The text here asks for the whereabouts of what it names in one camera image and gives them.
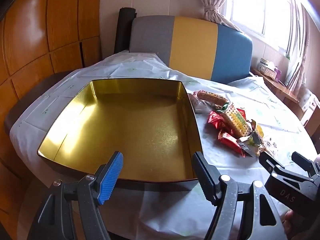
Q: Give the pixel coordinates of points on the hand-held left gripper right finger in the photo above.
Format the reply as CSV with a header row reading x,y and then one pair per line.
x,y
203,177

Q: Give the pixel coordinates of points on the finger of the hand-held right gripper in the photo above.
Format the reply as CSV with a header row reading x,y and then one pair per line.
x,y
303,161
268,162

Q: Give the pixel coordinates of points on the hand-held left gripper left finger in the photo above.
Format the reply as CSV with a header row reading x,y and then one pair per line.
x,y
111,177

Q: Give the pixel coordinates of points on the gold tin box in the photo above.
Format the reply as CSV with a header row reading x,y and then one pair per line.
x,y
125,130

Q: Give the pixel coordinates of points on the cracker packet green ends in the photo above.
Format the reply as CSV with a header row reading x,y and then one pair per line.
x,y
235,120

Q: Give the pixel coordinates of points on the rice bar packet red ends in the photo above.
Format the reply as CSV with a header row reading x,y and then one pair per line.
x,y
210,98

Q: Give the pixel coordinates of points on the person's right hand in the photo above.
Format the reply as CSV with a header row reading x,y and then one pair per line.
x,y
290,218

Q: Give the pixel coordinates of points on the silver foil snack packet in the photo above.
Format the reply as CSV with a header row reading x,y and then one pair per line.
x,y
246,145

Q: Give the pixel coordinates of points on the white green-print tablecloth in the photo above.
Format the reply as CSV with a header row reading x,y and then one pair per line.
x,y
250,92

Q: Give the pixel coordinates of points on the wooden side table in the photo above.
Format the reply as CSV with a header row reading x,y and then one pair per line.
x,y
282,87

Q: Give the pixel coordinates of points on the small purple box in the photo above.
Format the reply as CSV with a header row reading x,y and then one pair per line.
x,y
278,74

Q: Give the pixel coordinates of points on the patterned tissue box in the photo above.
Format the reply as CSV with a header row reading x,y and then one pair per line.
x,y
270,72

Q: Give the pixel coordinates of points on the hanging cream curtain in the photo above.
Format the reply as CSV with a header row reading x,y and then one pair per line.
x,y
298,67

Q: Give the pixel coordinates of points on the small white box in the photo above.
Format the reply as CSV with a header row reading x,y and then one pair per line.
x,y
264,63

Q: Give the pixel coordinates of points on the grey yellow blue chair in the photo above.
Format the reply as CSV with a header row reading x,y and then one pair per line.
x,y
192,42

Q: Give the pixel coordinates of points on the black rolled mat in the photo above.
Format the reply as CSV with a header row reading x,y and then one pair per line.
x,y
123,30

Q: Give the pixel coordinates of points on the window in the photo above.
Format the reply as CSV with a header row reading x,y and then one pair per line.
x,y
250,10

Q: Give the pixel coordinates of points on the wooden wardrobe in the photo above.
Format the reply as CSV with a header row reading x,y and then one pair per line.
x,y
50,30

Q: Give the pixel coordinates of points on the tied cream curtain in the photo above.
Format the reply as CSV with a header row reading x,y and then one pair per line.
x,y
212,5

